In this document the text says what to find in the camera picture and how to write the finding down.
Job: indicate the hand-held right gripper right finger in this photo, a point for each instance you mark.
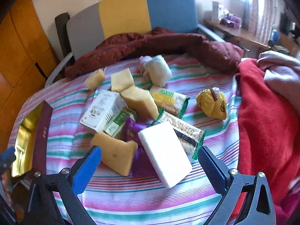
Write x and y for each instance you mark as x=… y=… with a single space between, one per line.
x=212 y=171

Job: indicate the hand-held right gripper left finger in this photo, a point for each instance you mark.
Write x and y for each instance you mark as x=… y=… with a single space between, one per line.
x=86 y=171

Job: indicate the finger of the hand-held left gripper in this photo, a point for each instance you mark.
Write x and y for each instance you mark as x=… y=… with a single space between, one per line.
x=7 y=155

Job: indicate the gold tin box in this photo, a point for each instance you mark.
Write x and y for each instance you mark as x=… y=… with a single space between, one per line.
x=25 y=145

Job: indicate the large yellow sponge piece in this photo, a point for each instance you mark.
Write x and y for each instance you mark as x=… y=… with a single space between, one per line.
x=114 y=152

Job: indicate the clear cracker packet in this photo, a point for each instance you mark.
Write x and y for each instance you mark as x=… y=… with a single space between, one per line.
x=187 y=131

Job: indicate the white foam block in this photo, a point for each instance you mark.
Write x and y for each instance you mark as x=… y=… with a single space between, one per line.
x=164 y=154

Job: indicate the small green carton box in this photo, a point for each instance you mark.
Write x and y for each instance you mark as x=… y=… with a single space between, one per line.
x=117 y=121

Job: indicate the white carton box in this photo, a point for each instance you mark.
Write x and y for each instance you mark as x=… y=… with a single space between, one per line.
x=100 y=112

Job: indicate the yellow label cracker packet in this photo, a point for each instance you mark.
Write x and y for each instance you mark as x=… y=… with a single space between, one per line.
x=168 y=100

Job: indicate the white fluffy sock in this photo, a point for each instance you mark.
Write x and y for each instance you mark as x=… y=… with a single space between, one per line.
x=159 y=71

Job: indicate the striped cloth desktop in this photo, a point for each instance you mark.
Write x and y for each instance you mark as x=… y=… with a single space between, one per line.
x=140 y=204

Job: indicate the maroon box lid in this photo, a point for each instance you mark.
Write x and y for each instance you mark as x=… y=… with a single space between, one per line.
x=42 y=136

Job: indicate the red garment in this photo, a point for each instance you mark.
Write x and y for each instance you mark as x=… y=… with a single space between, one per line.
x=262 y=126

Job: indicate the small yellow sponge piece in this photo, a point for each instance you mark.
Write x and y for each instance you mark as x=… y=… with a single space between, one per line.
x=95 y=78

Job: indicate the pale pink garment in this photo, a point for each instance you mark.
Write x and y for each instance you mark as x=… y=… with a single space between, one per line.
x=283 y=79

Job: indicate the orange wooden wardrobe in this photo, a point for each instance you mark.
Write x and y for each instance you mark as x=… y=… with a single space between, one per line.
x=21 y=39

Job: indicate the maroon padded jacket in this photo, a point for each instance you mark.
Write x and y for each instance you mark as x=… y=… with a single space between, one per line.
x=164 y=44

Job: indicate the wooden side desk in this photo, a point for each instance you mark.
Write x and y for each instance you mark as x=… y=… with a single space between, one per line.
x=236 y=34

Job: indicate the blue cup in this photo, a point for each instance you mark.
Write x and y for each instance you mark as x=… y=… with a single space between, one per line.
x=276 y=35

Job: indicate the purple box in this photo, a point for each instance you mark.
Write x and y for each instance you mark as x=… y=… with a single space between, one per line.
x=230 y=20

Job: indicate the grey yellow blue chair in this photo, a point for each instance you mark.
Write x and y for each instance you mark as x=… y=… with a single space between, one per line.
x=121 y=14

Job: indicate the sheer striped curtain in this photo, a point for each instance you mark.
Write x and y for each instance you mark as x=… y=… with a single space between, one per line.
x=264 y=11

